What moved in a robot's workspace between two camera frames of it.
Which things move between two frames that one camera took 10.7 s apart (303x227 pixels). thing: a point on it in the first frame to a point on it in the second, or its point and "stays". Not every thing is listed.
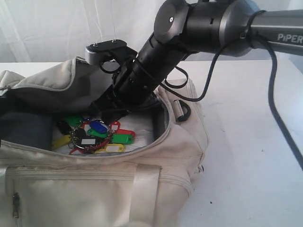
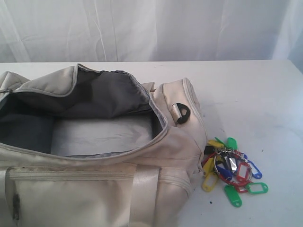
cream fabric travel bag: x=40 y=187 stays
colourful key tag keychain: x=85 y=135 to x=223 y=160
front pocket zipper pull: x=16 y=198 stays
